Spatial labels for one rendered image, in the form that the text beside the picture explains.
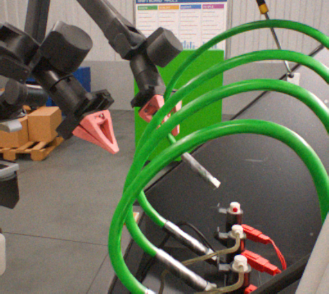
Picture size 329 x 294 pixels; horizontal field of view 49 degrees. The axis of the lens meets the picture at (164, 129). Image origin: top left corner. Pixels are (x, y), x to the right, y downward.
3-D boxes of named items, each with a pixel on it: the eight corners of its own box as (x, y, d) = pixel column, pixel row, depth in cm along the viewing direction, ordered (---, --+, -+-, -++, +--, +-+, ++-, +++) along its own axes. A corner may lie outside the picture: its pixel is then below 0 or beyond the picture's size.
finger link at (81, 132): (123, 140, 58) (86, 97, 59) (97, 165, 61) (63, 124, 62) (142, 131, 64) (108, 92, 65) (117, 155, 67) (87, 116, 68)
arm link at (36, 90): (21, 92, 116) (6, 90, 112) (38, 74, 111) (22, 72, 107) (29, 117, 114) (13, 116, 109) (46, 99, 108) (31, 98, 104)
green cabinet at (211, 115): (215, 147, 484) (218, 48, 453) (219, 169, 400) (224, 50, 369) (145, 145, 491) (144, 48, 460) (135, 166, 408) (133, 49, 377)
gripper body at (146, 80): (184, 96, 79) (173, 71, 82) (148, 90, 72) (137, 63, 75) (168, 114, 82) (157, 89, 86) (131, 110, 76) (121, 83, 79)
